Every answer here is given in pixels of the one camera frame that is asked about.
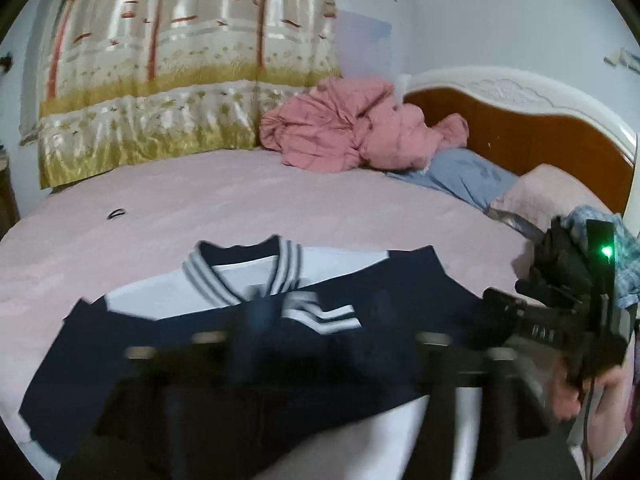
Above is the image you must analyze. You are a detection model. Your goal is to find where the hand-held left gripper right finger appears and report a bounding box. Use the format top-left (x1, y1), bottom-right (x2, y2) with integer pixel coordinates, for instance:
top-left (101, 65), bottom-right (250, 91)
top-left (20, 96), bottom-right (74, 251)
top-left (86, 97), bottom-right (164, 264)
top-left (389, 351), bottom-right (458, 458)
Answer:
top-left (371, 294), bottom-right (581, 480)

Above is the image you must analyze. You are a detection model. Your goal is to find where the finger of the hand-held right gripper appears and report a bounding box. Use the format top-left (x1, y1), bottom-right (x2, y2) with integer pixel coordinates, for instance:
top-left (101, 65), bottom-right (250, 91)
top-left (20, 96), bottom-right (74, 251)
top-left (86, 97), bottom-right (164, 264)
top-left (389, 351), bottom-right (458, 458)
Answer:
top-left (482, 287), bottom-right (589, 349)

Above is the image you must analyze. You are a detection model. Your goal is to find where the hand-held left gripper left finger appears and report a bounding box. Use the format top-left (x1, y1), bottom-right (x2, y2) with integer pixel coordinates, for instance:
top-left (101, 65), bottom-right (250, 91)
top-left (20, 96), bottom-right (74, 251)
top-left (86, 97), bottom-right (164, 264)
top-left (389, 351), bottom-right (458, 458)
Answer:
top-left (60, 299), bottom-right (272, 480)

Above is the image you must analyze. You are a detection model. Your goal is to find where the white and navy jacket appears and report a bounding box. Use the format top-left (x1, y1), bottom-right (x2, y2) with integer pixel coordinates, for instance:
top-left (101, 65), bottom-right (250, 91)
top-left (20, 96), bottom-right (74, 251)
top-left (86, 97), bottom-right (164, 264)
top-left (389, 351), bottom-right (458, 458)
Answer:
top-left (19, 234), bottom-right (506, 480)

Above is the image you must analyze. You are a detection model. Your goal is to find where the person's right hand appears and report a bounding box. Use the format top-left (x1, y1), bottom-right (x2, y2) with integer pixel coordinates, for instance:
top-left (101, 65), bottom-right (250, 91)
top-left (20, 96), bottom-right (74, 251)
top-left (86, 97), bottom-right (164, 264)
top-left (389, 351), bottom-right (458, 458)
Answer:
top-left (550, 355), bottom-right (627, 422)

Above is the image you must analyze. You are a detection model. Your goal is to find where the blue plaid shirt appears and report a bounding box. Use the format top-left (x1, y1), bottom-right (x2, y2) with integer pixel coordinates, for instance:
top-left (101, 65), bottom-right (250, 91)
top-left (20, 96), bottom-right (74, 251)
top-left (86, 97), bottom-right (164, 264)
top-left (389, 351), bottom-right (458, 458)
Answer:
top-left (560, 205), bottom-right (640, 311)

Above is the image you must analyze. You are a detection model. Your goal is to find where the black folded garment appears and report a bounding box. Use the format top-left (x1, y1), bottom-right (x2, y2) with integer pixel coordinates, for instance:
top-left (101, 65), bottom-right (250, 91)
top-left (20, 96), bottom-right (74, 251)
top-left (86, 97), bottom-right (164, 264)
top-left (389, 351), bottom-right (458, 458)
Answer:
top-left (530, 215), bottom-right (601, 306)

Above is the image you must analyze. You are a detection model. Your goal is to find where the dark grey cloth strip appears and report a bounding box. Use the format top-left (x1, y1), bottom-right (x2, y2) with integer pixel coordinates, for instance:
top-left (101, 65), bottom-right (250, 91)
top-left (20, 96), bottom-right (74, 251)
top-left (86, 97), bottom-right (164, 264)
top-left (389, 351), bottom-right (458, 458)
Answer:
top-left (487, 207), bottom-right (546, 242)

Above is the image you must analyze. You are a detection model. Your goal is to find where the pink pillow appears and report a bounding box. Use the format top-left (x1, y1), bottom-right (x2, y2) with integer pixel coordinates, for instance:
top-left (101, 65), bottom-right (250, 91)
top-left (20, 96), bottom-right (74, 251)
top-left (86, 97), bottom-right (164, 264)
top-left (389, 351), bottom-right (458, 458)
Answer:
top-left (492, 162), bottom-right (616, 241)

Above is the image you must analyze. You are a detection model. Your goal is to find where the blue pillow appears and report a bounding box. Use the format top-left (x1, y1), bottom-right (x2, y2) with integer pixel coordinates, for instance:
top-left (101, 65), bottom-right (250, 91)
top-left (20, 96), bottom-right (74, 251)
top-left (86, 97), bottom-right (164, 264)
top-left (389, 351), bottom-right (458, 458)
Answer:
top-left (385, 147), bottom-right (518, 211)

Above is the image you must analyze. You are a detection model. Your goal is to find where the pink crumpled quilt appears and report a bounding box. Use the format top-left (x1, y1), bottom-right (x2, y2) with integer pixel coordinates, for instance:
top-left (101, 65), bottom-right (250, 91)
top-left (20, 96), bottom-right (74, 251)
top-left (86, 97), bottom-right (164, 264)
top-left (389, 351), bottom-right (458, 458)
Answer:
top-left (259, 76), bottom-right (471, 173)

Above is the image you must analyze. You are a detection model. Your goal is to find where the white and wooden headboard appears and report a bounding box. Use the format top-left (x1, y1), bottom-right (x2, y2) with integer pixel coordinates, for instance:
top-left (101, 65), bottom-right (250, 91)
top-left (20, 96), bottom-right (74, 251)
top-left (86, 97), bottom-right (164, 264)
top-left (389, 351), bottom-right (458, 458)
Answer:
top-left (400, 66), bottom-right (640, 221)

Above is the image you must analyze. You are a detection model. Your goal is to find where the dark wooden side table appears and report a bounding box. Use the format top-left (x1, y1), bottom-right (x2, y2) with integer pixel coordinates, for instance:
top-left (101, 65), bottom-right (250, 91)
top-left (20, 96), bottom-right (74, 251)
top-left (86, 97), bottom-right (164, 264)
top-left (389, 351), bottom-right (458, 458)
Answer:
top-left (0, 155), bottom-right (21, 233)

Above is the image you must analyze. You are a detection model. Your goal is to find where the tree print curtain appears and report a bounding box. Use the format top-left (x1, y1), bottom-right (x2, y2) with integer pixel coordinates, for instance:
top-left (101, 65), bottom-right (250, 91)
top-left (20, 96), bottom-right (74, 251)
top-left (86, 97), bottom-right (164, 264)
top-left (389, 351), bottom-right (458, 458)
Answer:
top-left (37, 0), bottom-right (346, 191)

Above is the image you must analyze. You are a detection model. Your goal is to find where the black cable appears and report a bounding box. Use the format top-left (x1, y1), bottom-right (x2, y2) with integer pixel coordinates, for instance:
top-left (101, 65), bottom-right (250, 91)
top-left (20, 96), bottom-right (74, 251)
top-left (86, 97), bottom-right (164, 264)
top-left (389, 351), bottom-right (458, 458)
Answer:
top-left (581, 375), bottom-right (599, 480)

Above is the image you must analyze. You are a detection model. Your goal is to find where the small wall picture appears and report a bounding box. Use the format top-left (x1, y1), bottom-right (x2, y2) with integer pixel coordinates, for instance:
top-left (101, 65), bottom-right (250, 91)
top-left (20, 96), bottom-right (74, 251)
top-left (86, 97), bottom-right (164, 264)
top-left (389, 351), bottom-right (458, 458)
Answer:
top-left (602, 47), bottom-right (640, 72)

